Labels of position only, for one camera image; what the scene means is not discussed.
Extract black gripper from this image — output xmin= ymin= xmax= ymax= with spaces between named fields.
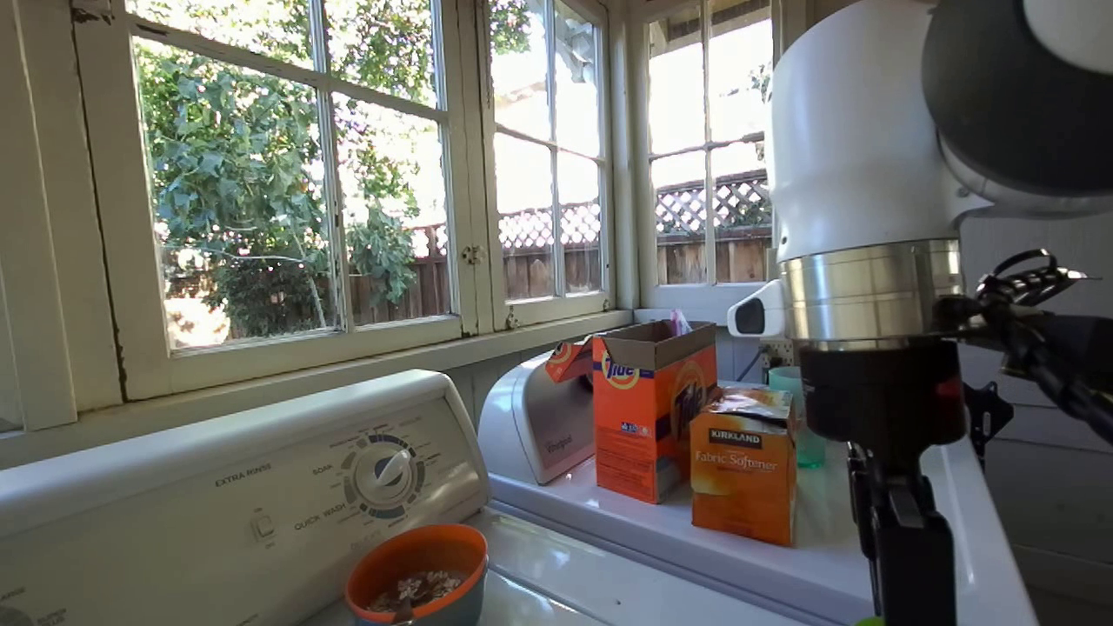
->
xmin=796 ymin=336 xmax=972 ymax=626

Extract Kirkland fabric softener box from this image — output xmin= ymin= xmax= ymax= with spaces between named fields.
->
xmin=685 ymin=387 xmax=805 ymax=548

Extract teal translucent cup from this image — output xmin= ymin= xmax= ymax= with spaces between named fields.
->
xmin=761 ymin=362 xmax=836 ymax=474

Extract white dryer silver panel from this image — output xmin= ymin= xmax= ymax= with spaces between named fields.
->
xmin=476 ymin=346 xmax=1044 ymax=626

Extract orange Tide detergent box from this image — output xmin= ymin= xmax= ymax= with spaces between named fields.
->
xmin=542 ymin=321 xmax=723 ymax=509

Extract wooden lattice fence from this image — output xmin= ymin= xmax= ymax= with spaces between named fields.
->
xmin=343 ymin=167 xmax=779 ymax=329

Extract white framed window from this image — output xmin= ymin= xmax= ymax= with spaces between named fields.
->
xmin=68 ymin=0 xmax=491 ymax=402
xmin=465 ymin=0 xmax=628 ymax=334
xmin=629 ymin=0 xmax=782 ymax=329

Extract orange bowl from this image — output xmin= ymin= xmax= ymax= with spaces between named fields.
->
xmin=340 ymin=522 xmax=494 ymax=626

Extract round washer dial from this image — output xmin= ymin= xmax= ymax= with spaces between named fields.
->
xmin=340 ymin=431 xmax=426 ymax=522

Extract white washing machine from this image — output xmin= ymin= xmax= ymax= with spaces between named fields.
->
xmin=0 ymin=364 xmax=815 ymax=626

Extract green garden trees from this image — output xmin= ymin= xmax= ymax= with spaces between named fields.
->
xmin=129 ymin=0 xmax=452 ymax=349

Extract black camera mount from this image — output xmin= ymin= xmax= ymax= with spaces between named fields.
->
xmin=960 ymin=380 xmax=1018 ymax=463

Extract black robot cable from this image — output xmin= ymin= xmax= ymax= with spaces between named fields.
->
xmin=932 ymin=245 xmax=1113 ymax=453

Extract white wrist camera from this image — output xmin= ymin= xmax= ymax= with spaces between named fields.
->
xmin=723 ymin=277 xmax=789 ymax=346

